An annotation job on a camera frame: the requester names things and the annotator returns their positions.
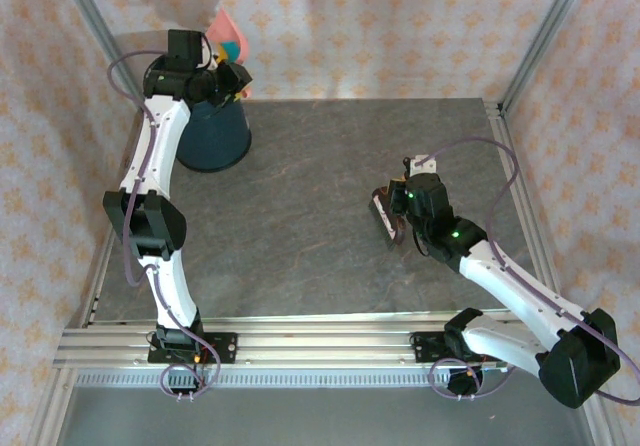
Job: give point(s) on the black pink cartoon-face brush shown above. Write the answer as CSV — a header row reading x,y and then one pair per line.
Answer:
x,y
385,218

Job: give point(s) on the orange paper scrap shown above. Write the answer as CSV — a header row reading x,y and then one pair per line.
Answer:
x,y
221,59

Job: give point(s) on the blue paper scrap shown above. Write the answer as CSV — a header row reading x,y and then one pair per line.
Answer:
x,y
231,50

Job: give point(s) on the pink plastic dustpan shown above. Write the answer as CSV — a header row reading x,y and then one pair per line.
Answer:
x,y
225,28

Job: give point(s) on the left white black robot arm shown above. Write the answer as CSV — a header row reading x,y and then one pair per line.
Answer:
x,y
155,151

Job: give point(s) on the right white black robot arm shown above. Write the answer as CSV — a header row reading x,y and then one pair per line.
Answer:
x,y
515,286

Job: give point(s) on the dark blue trash bin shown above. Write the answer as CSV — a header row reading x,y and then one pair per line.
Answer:
x,y
215,141

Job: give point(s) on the orange patterned white backdrop cloth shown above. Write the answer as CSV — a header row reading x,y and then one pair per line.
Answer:
x,y
350,41

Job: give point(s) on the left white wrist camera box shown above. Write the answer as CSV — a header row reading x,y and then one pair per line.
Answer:
x,y
207,61

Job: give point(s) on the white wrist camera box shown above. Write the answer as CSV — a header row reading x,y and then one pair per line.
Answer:
x,y
207,61
422,165

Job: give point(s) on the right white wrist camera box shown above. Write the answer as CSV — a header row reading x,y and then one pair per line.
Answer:
x,y
422,165

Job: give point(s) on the right aluminium side rail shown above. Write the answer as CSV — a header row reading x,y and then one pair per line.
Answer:
x,y
501,126

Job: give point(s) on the aluminium side rail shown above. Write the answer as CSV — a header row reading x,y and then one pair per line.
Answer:
x,y
501,126
99,276

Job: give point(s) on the left aluminium frame post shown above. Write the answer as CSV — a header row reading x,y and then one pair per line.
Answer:
x,y
91,11

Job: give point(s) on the aluminium frame post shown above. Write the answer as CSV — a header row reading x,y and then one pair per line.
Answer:
x,y
91,11
546,31

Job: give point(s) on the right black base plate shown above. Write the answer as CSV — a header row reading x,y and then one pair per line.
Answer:
x,y
425,346

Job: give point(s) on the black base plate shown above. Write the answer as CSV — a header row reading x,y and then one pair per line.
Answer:
x,y
425,346
222,348

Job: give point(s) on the wide aluminium frame rail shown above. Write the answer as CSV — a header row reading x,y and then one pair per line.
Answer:
x,y
325,346

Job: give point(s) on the right aluminium frame post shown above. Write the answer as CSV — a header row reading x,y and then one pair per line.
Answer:
x,y
546,31

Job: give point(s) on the left aluminium side rail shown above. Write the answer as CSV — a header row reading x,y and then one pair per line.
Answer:
x,y
99,276

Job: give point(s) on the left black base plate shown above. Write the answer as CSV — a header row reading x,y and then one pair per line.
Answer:
x,y
222,348

